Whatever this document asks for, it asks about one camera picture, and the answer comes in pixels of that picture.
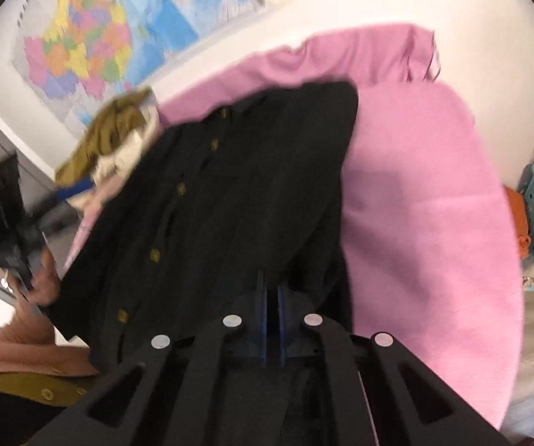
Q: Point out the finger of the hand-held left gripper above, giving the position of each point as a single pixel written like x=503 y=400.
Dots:
x=77 y=190
x=60 y=225

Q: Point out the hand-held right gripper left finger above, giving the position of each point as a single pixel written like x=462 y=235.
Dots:
x=260 y=316

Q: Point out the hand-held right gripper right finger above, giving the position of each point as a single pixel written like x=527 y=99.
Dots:
x=282 y=318

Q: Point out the cream cloth garment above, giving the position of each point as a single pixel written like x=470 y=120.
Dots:
x=109 y=163

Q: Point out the brown jacket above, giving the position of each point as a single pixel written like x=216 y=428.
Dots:
x=109 y=125

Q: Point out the black buttoned cardigan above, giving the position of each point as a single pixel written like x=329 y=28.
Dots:
x=248 y=172

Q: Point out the person's left forearm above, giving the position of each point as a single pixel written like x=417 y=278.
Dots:
x=25 y=348

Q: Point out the person's left hand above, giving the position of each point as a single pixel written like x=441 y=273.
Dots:
x=45 y=281

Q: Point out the person's mustard buttoned garment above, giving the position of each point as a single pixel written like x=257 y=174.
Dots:
x=25 y=388

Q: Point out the pink daisy print blanket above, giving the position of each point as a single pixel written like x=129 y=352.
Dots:
x=411 y=195

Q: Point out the orange cloth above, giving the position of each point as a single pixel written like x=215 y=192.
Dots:
x=518 y=223

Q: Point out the wall map poster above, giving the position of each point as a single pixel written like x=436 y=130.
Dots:
x=109 y=23

